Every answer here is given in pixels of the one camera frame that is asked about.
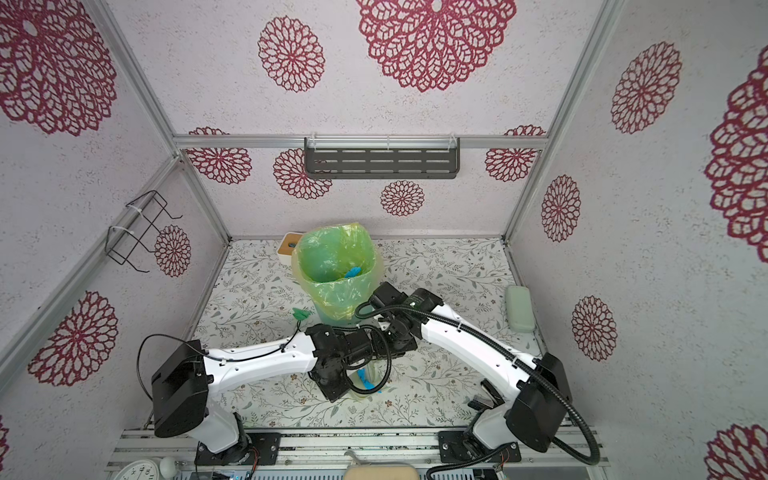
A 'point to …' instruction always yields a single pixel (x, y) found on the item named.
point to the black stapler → (480, 403)
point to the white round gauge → (139, 470)
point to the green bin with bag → (338, 268)
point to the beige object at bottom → (381, 471)
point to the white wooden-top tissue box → (287, 244)
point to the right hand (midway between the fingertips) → (376, 351)
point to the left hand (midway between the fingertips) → (332, 395)
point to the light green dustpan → (375, 372)
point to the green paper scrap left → (300, 314)
